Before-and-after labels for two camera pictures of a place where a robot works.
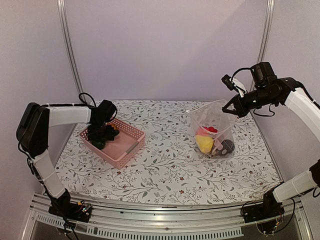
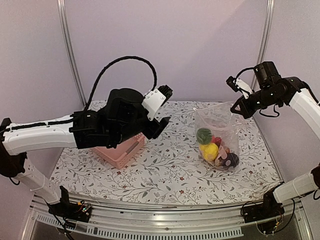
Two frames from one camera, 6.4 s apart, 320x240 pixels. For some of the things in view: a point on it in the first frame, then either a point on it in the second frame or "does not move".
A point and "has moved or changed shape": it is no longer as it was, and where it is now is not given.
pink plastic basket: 120,151 does not move
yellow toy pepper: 205,143 to 210,151
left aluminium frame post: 63,19 does not move
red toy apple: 211,128 to 217,140
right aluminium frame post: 269,16 does not move
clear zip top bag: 213,129 has moved or changed shape
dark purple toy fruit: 228,147 to 232,160
